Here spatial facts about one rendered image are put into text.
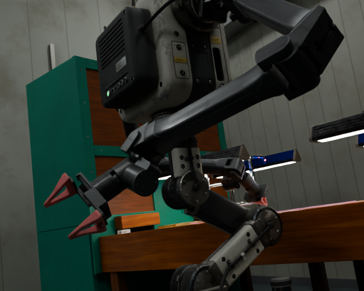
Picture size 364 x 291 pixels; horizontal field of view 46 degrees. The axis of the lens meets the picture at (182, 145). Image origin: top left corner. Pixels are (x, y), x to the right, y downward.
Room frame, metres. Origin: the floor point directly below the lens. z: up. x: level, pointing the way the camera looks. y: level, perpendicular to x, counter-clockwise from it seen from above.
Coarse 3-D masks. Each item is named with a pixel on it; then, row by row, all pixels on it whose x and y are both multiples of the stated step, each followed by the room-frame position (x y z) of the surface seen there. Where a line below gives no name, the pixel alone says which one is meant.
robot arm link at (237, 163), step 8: (168, 160) 1.86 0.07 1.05; (208, 160) 1.80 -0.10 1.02; (216, 160) 1.78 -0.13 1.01; (224, 160) 1.77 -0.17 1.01; (232, 160) 1.76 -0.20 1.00; (240, 160) 1.76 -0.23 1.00; (160, 168) 1.86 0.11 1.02; (168, 168) 1.86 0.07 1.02; (208, 168) 1.78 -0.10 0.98; (216, 168) 1.76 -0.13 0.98; (224, 168) 1.74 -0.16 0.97; (232, 168) 1.73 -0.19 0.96; (240, 168) 1.74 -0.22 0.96; (224, 176) 1.78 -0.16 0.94
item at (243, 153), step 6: (222, 150) 2.16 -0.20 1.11; (228, 150) 2.13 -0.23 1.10; (234, 150) 2.10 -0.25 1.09; (240, 150) 2.07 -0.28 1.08; (246, 150) 2.10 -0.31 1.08; (204, 156) 2.23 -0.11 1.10; (210, 156) 2.20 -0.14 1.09; (216, 156) 2.17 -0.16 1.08; (222, 156) 2.14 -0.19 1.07; (228, 156) 2.11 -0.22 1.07; (234, 156) 2.08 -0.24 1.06; (240, 156) 2.06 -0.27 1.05; (246, 156) 2.09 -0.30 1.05; (162, 174) 2.40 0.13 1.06; (168, 174) 2.37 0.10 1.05
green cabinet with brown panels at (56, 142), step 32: (64, 64) 2.38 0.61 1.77; (96, 64) 2.43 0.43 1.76; (32, 96) 2.62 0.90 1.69; (64, 96) 2.40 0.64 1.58; (96, 96) 2.42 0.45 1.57; (32, 128) 2.64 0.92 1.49; (64, 128) 2.42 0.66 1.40; (96, 128) 2.41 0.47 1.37; (32, 160) 2.66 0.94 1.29; (64, 160) 2.44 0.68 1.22; (96, 160) 2.39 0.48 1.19; (128, 192) 2.55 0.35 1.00; (160, 192) 2.73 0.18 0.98; (224, 192) 3.27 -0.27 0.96; (64, 224) 2.47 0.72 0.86
